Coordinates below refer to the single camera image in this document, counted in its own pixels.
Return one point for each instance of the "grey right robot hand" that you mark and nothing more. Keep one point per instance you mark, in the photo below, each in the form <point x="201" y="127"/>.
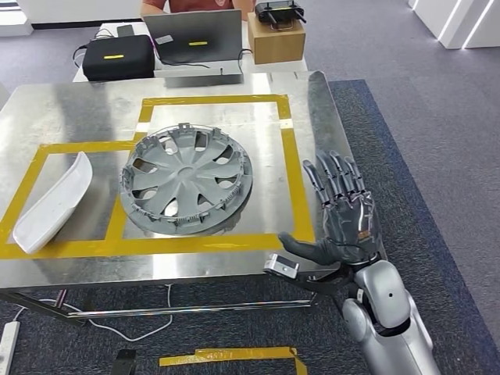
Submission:
<point x="351" y="222"/>

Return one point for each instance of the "silver plastic hubcap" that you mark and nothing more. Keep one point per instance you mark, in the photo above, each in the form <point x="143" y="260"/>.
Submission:
<point x="187" y="176"/>

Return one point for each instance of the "stainless steel workbench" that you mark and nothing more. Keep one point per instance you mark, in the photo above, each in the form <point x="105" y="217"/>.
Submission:
<point x="78" y="108"/>

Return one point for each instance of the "white curved plastic part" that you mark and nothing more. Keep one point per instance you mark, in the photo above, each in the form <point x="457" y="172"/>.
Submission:
<point x="50" y="212"/>

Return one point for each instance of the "cardboard box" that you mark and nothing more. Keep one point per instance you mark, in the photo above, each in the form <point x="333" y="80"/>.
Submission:
<point x="277" y="46"/>

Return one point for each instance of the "yellow floor tape strip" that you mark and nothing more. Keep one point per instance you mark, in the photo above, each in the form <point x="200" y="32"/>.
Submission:
<point x="234" y="354"/>

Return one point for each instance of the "black router with antennas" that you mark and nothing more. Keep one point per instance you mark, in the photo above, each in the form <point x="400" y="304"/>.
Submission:
<point x="279" y="11"/>

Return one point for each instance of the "white lit platform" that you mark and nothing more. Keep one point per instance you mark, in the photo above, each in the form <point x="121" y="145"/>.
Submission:
<point x="453" y="20"/>

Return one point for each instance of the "grey laptop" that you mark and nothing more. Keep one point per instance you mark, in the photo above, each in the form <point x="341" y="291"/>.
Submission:
<point x="195" y="36"/>

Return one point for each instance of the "black robot foot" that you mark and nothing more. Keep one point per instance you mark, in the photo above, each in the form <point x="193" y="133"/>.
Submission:
<point x="123" y="362"/>

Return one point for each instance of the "black zip case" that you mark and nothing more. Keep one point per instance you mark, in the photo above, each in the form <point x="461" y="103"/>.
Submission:
<point x="117" y="59"/>

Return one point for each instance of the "black phone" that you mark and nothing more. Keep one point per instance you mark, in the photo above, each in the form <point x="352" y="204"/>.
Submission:
<point x="124" y="31"/>

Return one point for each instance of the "white power strip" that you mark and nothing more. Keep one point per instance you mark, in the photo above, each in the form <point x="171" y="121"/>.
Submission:
<point x="7" y="347"/>

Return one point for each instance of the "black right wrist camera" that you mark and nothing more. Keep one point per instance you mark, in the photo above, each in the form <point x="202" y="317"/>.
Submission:
<point x="283" y="268"/>

